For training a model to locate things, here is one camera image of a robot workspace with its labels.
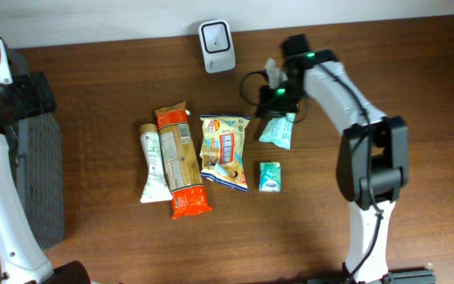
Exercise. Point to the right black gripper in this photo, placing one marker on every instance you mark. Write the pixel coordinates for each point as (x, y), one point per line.
(276, 109)

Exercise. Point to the teal wet wipes packet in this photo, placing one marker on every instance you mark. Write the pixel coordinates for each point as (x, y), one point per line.
(278, 131)

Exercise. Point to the small teal tissue pack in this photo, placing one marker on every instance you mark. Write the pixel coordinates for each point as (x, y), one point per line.
(270, 177)

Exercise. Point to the yellow snack bag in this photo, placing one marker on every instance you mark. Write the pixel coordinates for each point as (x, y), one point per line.
(222, 150)

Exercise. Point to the orange noodle packet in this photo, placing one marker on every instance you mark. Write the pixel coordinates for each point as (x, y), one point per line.
(189, 196)

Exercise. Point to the white toothpaste tube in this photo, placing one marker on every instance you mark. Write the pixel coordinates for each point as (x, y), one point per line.
(155, 188)

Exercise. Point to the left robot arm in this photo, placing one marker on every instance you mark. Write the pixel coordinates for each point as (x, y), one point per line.
(21, 260)

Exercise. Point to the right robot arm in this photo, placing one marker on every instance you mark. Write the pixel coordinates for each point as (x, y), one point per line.
(372, 165)

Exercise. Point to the white barcode scanner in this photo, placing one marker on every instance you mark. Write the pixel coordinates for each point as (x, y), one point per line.
(217, 46)

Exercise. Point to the grey plastic mesh basket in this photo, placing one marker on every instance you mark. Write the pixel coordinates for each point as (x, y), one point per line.
(35, 155)

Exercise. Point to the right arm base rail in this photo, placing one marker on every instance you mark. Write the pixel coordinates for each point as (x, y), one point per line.
(420, 276)

